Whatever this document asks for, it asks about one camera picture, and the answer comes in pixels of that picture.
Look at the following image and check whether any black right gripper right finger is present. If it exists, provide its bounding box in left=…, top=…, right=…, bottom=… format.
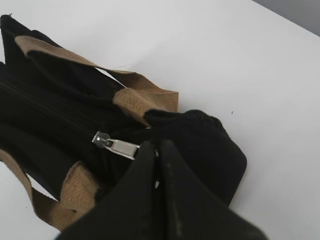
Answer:
left=159, top=140, right=267, bottom=240

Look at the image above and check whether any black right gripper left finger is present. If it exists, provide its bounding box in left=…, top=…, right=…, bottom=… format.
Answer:
left=57, top=141, right=160, bottom=240

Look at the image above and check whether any silver zipper pull clasp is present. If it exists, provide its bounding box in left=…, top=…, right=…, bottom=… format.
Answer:
left=92, top=130, right=161, bottom=189

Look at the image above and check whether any rear tan bag handle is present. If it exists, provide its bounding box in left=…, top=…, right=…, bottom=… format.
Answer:
left=14, top=35, right=179, bottom=126

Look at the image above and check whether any front tan bag handle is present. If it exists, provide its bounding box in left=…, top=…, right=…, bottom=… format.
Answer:
left=0, top=150, right=101, bottom=231

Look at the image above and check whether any black canvas tote bag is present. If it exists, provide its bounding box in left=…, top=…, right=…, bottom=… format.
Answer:
left=0, top=15, right=247, bottom=205

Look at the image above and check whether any tan bag handle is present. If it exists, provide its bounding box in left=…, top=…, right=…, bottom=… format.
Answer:
left=14, top=35, right=179, bottom=126
left=0, top=150, right=101, bottom=231

